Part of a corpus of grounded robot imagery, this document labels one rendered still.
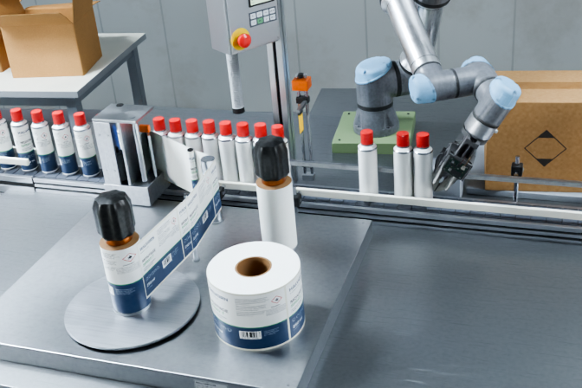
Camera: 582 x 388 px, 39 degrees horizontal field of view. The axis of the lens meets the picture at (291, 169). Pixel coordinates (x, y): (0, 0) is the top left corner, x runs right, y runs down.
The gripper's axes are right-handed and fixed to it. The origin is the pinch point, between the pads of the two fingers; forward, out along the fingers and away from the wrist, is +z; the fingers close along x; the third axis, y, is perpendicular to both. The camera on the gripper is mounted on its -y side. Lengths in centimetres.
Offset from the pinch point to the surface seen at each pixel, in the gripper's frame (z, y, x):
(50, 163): 61, 2, -103
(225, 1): -16, 1, -72
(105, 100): 190, -221, -172
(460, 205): -1.0, 4.7, 7.2
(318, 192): 18.2, 4.7, -26.4
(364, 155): 1.6, 3.0, -21.0
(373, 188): 9.4, 2.3, -14.1
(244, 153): 21, 3, -50
